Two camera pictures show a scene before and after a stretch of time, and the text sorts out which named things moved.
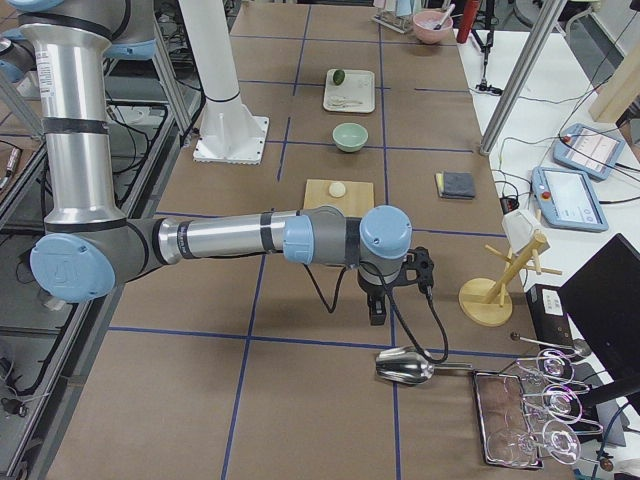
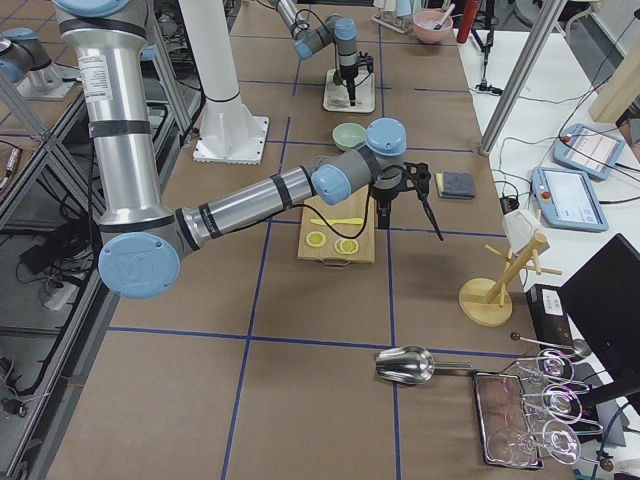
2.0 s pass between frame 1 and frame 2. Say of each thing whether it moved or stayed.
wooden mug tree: stayed
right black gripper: moved
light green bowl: stayed
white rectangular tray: stayed
